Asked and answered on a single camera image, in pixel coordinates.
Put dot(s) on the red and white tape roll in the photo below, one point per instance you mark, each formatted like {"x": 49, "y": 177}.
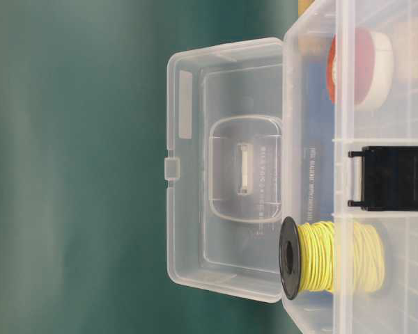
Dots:
{"x": 374, "y": 69}

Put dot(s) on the clear plastic tool box lid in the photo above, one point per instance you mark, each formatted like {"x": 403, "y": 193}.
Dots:
{"x": 225, "y": 134}

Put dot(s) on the clear plastic tool box base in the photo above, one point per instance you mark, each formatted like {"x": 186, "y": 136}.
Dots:
{"x": 321, "y": 126}

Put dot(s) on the black tool box latch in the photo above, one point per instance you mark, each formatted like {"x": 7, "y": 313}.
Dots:
{"x": 389, "y": 178}

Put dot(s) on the yellow wire spool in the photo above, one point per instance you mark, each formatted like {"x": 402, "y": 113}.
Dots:
{"x": 307, "y": 251}

